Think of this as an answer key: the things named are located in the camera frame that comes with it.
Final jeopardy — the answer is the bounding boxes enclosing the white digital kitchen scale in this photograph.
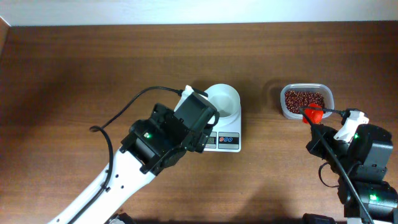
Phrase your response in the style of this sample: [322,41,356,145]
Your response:
[204,105,242,153]

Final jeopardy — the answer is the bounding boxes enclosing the clear plastic container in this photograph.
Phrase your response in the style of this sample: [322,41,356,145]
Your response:
[280,83,335,119]

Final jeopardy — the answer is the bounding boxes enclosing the left black cable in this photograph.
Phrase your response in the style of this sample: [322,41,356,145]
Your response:
[67,86,209,224]

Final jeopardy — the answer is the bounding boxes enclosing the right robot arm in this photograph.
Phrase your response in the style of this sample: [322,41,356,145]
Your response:
[306,124,397,223]

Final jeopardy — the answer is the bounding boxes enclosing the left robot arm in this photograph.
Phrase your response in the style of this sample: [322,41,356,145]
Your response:
[52,93,220,223]

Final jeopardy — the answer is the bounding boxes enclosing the orange measuring scoop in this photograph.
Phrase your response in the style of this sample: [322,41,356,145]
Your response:
[303,103,323,124]

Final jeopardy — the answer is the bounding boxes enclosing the red beans in container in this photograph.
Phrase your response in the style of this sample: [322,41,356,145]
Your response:
[284,90,325,114]

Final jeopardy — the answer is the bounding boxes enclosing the white round bowl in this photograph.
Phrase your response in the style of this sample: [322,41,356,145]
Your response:
[205,83,241,118]

